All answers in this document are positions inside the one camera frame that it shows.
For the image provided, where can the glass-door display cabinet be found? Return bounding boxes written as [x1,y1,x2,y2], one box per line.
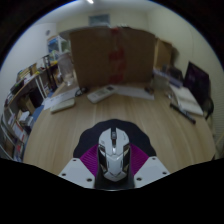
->
[47,34,71,56]

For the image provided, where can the open white notebook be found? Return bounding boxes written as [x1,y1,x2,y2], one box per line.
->
[168,83,205,117]

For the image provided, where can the clear plastic water jug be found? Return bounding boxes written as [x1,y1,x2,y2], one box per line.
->
[58,53,76,87]

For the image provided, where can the large brown cardboard box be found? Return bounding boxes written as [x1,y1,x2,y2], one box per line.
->
[68,26,157,89]

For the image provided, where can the white and grey computer mouse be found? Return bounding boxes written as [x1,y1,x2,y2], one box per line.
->
[97,127,132,183]

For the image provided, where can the black floor stand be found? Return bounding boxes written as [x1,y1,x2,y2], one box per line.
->
[42,54,59,93]

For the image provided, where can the white paper sheet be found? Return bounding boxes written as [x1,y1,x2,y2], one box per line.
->
[114,83,156,101]
[42,87,81,111]

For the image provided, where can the black coiled cable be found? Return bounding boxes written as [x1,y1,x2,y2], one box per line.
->
[74,86,89,98]

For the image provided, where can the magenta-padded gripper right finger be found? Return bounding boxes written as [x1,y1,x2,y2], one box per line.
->
[128,143,171,189]

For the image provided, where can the black computer monitor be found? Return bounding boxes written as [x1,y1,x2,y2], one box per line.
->
[183,61,211,108]

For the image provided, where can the cluttered wooden side desk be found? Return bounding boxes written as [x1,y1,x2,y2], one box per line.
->
[6,61,64,114]

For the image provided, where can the grey door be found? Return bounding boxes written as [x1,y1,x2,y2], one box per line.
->
[88,13,111,27]

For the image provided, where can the black marker pen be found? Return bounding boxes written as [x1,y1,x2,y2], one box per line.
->
[169,102,197,125]

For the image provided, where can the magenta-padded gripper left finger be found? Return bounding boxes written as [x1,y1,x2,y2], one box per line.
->
[57,143,101,190]

